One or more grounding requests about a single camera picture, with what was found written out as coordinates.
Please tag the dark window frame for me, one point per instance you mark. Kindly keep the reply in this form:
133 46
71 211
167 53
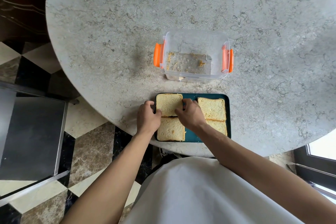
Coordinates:
319 168

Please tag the person's right forearm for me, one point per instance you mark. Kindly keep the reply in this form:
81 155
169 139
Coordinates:
257 174

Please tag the person's right thumb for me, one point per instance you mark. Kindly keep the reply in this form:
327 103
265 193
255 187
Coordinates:
179 113

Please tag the person's white shirt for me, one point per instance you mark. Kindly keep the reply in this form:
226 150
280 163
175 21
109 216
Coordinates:
199 195

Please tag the dark metal stool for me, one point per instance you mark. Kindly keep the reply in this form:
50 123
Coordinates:
31 137

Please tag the teal rectangular tray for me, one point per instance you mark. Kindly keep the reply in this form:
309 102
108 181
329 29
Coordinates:
193 137

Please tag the person's left forearm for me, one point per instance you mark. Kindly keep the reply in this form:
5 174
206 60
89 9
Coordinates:
110 179

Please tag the person's left thumb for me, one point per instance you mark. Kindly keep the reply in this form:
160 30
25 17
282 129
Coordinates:
158 115

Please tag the white bread slice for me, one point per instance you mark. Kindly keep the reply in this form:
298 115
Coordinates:
169 104
212 108
170 129
219 127

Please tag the person's left hand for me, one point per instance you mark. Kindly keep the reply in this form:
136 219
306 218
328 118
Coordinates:
147 120

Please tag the person's right hand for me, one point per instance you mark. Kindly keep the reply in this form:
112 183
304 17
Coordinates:
191 117

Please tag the bread crumbs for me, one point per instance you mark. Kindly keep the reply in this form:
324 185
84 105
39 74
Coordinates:
183 65

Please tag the dark wooden cabinet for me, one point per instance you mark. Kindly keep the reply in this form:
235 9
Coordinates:
22 13

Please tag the clear container with orange clips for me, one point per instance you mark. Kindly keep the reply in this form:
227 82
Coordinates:
194 55

